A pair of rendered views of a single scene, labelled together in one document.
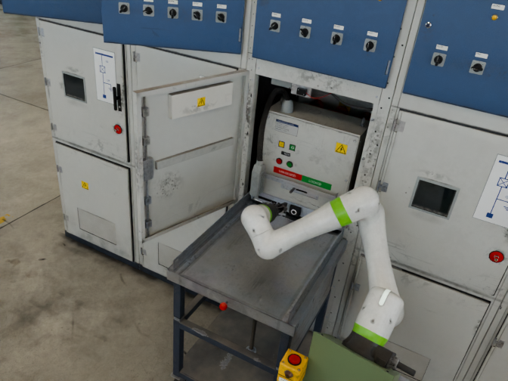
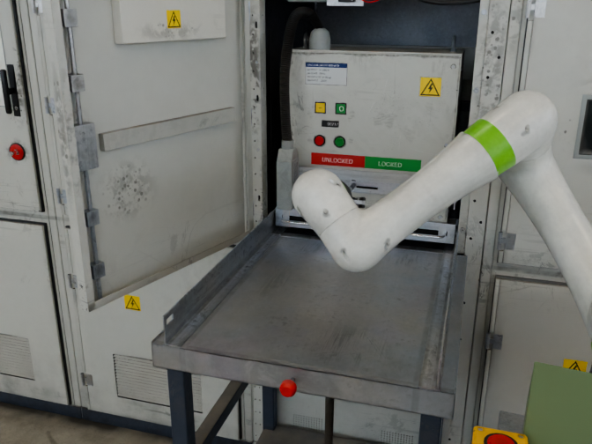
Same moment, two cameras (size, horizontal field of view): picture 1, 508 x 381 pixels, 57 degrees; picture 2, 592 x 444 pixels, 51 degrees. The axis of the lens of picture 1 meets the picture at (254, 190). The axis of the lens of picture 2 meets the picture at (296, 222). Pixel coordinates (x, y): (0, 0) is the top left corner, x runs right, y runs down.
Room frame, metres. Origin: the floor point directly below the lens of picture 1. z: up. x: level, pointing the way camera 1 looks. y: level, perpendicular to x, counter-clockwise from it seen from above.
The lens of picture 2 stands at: (0.42, 0.20, 1.52)
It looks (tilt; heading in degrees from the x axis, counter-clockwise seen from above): 20 degrees down; 352
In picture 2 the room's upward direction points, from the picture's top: straight up
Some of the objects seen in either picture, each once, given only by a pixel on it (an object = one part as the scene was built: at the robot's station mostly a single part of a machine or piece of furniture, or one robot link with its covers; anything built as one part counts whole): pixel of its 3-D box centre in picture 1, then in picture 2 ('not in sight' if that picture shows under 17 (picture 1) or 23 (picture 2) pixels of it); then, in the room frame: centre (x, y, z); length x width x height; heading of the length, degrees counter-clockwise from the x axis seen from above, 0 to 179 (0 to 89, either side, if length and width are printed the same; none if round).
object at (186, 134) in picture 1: (193, 153); (167, 130); (2.01, 0.31, 1.21); 0.63 x 0.07 x 0.74; 138
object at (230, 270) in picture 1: (263, 258); (332, 303); (1.76, -0.08, 0.82); 0.68 x 0.62 x 0.06; 156
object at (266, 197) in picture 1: (297, 207); (363, 222); (2.13, -0.24, 0.89); 0.54 x 0.05 x 0.06; 66
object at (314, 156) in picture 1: (303, 167); (365, 140); (2.11, -0.23, 1.15); 0.48 x 0.01 x 0.48; 66
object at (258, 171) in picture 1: (258, 178); (288, 177); (2.14, -0.02, 1.04); 0.08 x 0.05 x 0.17; 156
